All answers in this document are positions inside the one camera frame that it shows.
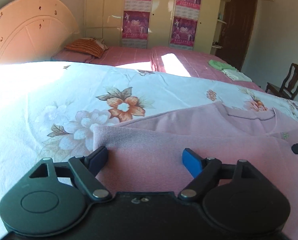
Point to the dark wooden chair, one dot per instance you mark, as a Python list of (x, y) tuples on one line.
[(289, 87)]

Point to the pink checked bed cover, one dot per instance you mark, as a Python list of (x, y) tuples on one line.
[(158, 59)]

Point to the cream wardrobe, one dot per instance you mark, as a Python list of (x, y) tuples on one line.
[(104, 19)]

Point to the lower right purple poster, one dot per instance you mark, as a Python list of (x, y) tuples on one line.
[(183, 33)]

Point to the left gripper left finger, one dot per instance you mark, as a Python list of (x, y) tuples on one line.
[(85, 170)]

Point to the cream wooden headboard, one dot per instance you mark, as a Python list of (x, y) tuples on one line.
[(35, 30)]

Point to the pink knit sweater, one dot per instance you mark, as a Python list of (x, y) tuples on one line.
[(145, 154)]

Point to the green folded cloth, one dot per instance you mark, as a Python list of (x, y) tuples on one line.
[(220, 65)]

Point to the white floral bed sheet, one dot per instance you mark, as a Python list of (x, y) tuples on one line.
[(49, 109)]

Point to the dark brown door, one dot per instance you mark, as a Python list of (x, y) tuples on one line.
[(235, 34)]

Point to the orange striped pillow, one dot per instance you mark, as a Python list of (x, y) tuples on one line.
[(91, 46)]

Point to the white folded cloth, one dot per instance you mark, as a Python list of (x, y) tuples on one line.
[(236, 75)]

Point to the upper right purple poster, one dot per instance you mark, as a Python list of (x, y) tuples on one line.
[(188, 9)]

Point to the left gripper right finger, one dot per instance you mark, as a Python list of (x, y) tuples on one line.
[(204, 172)]

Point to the lower left purple poster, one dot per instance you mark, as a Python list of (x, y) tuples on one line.
[(135, 29)]

